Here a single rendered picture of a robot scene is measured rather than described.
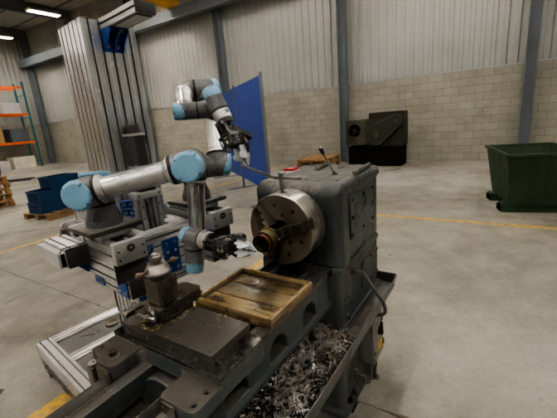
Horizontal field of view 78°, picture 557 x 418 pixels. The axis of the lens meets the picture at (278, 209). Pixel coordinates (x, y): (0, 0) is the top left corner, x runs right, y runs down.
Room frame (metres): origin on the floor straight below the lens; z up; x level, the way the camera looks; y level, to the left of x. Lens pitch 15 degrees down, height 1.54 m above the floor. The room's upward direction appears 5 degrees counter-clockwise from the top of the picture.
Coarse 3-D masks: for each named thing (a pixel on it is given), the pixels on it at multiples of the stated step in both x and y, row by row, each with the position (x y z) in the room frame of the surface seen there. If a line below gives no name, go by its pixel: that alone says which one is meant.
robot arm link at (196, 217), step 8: (192, 184) 1.43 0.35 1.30; (200, 184) 1.44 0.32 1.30; (192, 192) 1.43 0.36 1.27; (200, 192) 1.44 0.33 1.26; (192, 200) 1.43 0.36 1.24; (200, 200) 1.44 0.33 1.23; (192, 208) 1.43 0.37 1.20; (200, 208) 1.44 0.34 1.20; (192, 216) 1.43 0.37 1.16; (200, 216) 1.43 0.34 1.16; (192, 224) 1.43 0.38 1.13; (200, 224) 1.43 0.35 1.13
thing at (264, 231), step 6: (264, 228) 1.32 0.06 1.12; (270, 228) 1.31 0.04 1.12; (258, 234) 1.29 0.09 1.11; (264, 234) 1.29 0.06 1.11; (270, 234) 1.29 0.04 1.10; (276, 234) 1.30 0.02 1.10; (258, 240) 1.30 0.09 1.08; (264, 240) 1.26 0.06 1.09; (270, 240) 1.28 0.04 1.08; (276, 240) 1.30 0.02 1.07; (258, 246) 1.29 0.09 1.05; (264, 246) 1.30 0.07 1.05; (270, 246) 1.27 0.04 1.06
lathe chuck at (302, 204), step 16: (288, 192) 1.43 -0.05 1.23; (272, 208) 1.41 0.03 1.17; (288, 208) 1.37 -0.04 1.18; (304, 208) 1.35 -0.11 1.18; (256, 224) 1.47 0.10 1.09; (320, 224) 1.38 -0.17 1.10; (288, 240) 1.37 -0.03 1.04; (304, 240) 1.33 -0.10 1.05; (288, 256) 1.38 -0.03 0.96; (304, 256) 1.34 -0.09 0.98
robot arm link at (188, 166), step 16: (176, 160) 1.27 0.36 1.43; (192, 160) 1.28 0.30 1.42; (96, 176) 1.29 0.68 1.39; (112, 176) 1.29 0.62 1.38; (128, 176) 1.28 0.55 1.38; (144, 176) 1.28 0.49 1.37; (160, 176) 1.29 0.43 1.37; (176, 176) 1.26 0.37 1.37; (192, 176) 1.27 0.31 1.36; (64, 192) 1.24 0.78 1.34; (80, 192) 1.24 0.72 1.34; (96, 192) 1.25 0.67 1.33; (112, 192) 1.28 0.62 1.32; (128, 192) 1.31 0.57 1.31; (80, 208) 1.24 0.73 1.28
